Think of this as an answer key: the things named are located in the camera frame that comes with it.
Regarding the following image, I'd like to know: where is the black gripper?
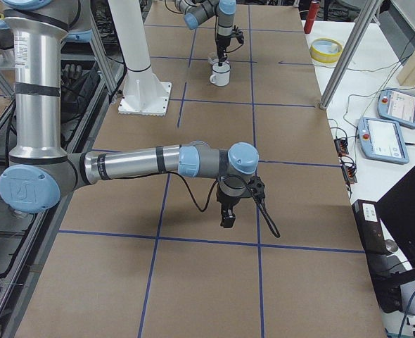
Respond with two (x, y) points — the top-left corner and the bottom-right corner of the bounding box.
(215, 34), (231, 67)
(216, 187), (248, 228)

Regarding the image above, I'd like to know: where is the clear glass funnel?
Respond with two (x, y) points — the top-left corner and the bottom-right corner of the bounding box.
(207, 52), (220, 65)

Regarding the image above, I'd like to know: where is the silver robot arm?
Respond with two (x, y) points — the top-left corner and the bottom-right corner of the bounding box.
(0, 1), (259, 228)
(174, 0), (244, 65)

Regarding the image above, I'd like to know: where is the white enamel cup blue rim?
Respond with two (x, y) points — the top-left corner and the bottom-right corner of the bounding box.
(210, 62), (231, 87)

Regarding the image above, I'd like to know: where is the yellow tape roll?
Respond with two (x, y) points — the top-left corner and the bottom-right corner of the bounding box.
(309, 38), (343, 63)

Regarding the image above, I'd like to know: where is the red cylinder bottle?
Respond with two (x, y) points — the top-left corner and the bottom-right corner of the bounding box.
(303, 0), (321, 35)

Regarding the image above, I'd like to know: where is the orange black connector block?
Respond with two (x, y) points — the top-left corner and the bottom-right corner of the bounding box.
(334, 138), (349, 156)

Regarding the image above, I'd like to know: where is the black desktop computer box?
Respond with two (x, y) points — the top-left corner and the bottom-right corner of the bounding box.
(352, 199), (415, 316)

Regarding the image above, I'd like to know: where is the lower teach pendant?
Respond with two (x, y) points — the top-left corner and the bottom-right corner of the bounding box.
(357, 117), (409, 164)

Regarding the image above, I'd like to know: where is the teach pendant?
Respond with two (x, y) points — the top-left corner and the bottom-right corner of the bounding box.
(377, 89), (415, 129)
(357, 117), (409, 164)

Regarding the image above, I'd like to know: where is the black computer monitor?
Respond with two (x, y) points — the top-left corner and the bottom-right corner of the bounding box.
(376, 166), (415, 267)

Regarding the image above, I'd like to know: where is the upper teach pendant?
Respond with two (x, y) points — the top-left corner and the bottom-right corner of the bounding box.
(377, 89), (415, 129)

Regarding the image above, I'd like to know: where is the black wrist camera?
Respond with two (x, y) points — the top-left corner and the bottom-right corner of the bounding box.
(248, 176), (265, 203)
(231, 27), (244, 45)

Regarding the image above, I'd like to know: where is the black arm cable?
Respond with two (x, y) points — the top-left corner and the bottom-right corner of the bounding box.
(168, 171), (281, 239)

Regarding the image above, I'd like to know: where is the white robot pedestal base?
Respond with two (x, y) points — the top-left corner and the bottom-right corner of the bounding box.
(108, 0), (172, 116)

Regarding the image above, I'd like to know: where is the aluminium frame post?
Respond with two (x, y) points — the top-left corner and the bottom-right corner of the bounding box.
(319, 0), (381, 110)

